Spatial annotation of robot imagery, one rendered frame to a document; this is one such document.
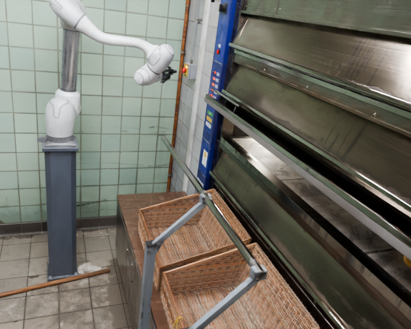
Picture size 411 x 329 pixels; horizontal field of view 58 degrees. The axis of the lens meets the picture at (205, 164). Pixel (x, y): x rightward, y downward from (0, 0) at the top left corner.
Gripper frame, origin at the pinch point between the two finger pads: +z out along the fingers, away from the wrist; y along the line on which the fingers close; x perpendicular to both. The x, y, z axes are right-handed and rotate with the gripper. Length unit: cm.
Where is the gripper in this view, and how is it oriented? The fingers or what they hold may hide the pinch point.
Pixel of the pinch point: (172, 71)
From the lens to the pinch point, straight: 262.4
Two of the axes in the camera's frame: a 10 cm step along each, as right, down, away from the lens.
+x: 9.0, 2.7, -3.3
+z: 4.1, -3.1, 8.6
